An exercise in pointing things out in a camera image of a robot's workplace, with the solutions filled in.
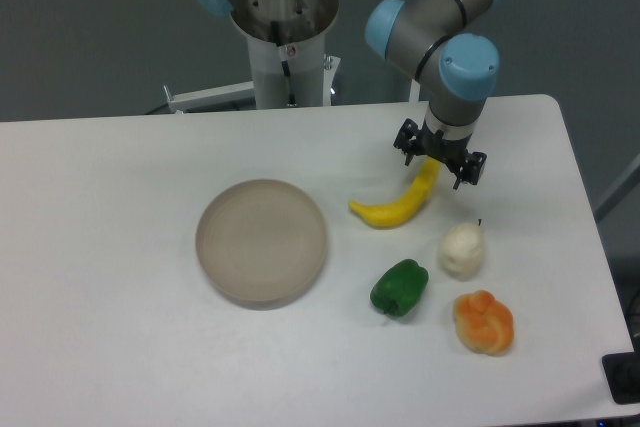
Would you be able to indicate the grey diagonal table leg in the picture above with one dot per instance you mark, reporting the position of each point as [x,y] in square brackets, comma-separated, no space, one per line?
[622,185]

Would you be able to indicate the green toy bell pepper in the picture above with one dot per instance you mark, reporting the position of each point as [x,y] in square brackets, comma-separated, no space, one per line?
[400,288]

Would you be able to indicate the white metal frame bar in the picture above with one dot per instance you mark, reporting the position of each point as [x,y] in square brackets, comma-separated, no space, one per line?
[217,99]

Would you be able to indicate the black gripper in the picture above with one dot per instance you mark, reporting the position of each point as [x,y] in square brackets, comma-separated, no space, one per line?
[467,167]

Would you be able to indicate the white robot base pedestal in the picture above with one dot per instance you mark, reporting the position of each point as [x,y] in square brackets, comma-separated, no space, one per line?
[286,42]

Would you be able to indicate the black box at table edge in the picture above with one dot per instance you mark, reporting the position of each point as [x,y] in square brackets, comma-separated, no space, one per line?
[622,375]

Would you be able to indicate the yellow toy banana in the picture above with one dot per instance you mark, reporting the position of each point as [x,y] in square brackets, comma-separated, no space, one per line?
[405,207]

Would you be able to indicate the white metal upright bracket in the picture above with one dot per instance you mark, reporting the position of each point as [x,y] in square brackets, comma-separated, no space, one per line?
[414,91]

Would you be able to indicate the orange toy bread knot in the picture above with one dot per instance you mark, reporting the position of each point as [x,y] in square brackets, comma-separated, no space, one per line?
[483,324]

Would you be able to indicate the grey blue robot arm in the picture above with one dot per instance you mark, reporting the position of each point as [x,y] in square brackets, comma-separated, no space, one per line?
[427,40]

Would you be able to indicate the beige round plate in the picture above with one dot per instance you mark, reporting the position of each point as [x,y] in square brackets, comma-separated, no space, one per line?
[262,243]

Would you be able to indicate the white toy garlic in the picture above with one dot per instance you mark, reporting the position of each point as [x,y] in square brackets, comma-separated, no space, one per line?
[462,250]

